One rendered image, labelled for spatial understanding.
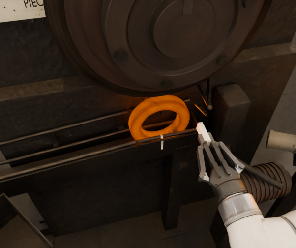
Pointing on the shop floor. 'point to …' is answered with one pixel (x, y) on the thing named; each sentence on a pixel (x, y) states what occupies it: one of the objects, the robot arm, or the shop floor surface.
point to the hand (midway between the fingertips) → (203, 134)
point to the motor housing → (220, 237)
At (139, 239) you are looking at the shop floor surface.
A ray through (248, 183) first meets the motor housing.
